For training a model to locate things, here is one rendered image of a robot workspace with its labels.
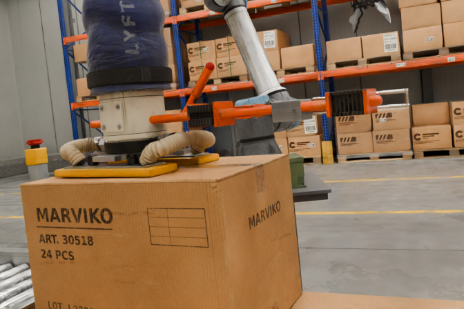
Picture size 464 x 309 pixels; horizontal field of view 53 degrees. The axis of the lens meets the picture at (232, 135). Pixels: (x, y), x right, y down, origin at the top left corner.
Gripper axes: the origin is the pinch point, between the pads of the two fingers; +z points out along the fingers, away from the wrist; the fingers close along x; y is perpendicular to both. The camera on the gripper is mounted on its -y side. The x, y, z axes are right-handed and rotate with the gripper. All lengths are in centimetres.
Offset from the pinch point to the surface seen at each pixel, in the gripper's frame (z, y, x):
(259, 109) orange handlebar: 27, 90, 16
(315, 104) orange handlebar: 28, 87, 29
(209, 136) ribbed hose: 31, 85, -6
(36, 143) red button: 23, 82, -122
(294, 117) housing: 30, 88, 24
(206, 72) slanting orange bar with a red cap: 16, 91, 2
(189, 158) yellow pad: 36, 89, -12
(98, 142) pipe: 28, 101, -36
